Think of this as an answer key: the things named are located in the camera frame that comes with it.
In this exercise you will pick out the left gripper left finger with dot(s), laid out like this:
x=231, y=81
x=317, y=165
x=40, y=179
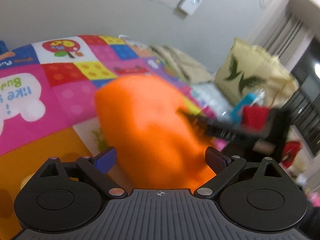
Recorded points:
x=95, y=170

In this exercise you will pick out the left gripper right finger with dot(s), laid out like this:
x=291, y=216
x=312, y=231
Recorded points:
x=227, y=170

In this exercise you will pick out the orange pumpkin costume garment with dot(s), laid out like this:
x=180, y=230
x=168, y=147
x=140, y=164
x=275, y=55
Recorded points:
x=145, y=119

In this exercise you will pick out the red plush toy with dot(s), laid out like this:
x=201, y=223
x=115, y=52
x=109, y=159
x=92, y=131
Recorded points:
x=254, y=117

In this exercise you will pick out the yellow pillow with bird print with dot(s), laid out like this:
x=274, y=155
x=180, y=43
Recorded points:
x=249, y=68

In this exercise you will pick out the colourful cartoon patchwork blanket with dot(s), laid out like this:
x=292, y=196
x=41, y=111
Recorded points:
x=47, y=104

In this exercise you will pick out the beige folded cloth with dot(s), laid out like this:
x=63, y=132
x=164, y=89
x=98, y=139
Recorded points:
x=184, y=66

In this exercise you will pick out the white wall box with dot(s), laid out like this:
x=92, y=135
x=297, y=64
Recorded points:
x=189, y=6

